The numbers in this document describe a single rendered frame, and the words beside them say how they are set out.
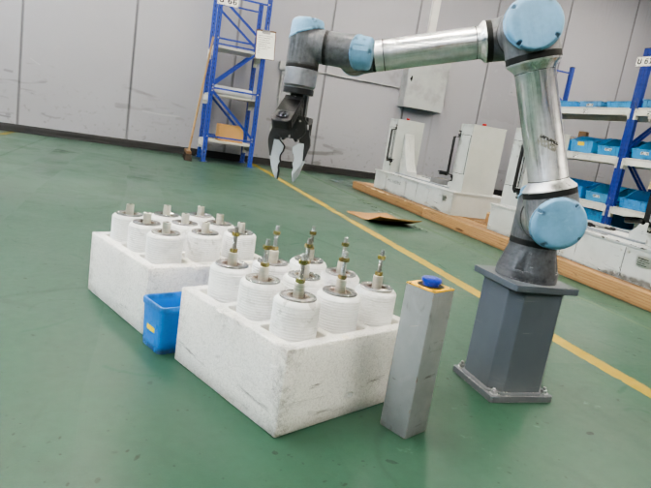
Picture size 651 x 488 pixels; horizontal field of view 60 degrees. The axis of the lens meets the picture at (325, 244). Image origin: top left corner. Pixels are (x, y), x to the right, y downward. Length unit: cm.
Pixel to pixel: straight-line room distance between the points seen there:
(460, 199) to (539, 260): 319
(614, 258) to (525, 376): 182
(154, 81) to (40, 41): 130
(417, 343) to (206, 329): 46
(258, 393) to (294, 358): 12
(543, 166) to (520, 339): 43
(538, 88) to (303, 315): 68
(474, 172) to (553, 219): 337
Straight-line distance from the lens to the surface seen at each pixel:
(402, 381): 119
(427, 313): 113
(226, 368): 124
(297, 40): 134
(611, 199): 705
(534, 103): 132
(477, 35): 145
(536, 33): 130
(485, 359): 152
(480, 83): 886
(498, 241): 390
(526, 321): 147
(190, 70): 755
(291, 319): 111
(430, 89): 823
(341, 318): 119
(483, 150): 467
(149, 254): 156
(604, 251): 332
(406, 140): 586
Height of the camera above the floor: 58
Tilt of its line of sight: 11 degrees down
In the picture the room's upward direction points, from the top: 9 degrees clockwise
